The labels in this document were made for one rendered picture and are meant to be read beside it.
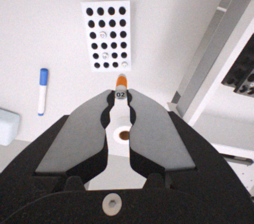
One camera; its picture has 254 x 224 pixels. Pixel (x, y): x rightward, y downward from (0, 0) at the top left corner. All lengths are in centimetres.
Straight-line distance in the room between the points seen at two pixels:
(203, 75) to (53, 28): 30
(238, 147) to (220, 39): 18
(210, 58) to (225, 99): 12
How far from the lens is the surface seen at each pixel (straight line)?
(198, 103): 26
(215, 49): 26
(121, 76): 16
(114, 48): 29
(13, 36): 40
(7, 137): 51
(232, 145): 30
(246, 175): 80
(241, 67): 29
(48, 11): 35
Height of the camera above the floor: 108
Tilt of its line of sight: 60 degrees down
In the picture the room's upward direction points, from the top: 178 degrees clockwise
